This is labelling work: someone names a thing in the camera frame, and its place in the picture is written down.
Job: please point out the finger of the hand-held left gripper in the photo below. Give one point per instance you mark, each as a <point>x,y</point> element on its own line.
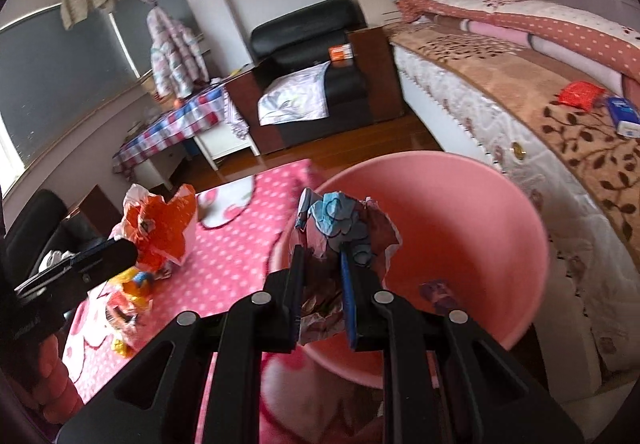
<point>115,254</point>

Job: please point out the black leather armchair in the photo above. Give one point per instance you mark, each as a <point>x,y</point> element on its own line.
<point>300,28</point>
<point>40,219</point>

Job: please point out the brown floral bed blanket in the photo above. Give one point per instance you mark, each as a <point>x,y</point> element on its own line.
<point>525,73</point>

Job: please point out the pink plastic basin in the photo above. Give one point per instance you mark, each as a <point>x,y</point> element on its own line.
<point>475,234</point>

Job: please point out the brown wooden side cabinet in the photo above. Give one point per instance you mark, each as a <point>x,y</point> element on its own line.
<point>245,108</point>
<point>380,73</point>
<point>95,209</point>

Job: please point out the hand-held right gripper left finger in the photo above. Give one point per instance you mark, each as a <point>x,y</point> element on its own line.
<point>300,284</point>

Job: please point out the plaid tablecloth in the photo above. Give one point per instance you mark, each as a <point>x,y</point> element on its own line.
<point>175,123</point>

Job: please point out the red snack packet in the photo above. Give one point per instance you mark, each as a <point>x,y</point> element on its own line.
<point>580,94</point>

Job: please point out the yellow wrapper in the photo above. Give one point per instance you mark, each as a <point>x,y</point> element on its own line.
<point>132,281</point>

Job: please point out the orange plastic bag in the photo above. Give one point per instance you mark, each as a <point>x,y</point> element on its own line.
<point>160,224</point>

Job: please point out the pink dotted quilt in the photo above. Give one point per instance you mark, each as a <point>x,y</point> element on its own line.
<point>550,23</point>

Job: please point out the white table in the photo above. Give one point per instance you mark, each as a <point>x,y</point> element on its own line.
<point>225,138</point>

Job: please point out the blue patterned wrapper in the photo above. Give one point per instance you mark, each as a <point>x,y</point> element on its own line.
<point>335,219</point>

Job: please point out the pink white puffer jacket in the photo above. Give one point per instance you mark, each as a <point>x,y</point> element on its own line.
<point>172,53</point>

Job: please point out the small orange box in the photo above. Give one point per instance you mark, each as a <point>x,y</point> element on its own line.
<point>340,53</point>

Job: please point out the crumpled white cloth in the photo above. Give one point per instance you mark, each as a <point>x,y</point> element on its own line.
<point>55,260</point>

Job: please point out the white floral cloth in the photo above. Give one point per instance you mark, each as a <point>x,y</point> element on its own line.
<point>295,96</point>

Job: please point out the person's left hand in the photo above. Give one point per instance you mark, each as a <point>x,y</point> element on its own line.
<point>55,374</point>

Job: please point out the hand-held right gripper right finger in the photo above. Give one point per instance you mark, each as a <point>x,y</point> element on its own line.
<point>347,294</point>

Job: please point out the blue box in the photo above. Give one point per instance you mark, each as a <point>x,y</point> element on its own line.
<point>624,116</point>

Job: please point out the checked hanging towel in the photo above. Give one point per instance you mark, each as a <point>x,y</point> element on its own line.
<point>235,118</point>

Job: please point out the pink polka dot blanket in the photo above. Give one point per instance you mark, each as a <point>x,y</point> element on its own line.
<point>240,249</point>

